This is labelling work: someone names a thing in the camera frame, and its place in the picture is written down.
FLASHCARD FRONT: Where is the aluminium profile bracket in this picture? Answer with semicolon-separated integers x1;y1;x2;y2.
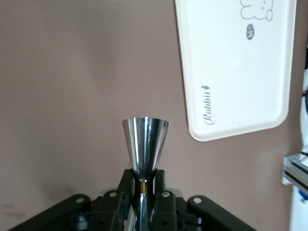
280;154;308;186

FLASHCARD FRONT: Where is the cream rabbit print tray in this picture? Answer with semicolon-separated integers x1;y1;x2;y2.
174;0;297;142

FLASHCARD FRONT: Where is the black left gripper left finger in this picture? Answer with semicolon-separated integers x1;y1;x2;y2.
100;169;134;231

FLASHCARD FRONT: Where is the white table edge rail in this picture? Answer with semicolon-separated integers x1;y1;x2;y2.
291;67;308;231

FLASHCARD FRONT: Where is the blue cap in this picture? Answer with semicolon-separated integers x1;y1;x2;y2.
298;189;308;204

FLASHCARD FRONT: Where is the steel double jigger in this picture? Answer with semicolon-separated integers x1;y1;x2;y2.
122;116;170;231

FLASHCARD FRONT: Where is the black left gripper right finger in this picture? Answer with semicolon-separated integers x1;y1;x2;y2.
154;169;185;231

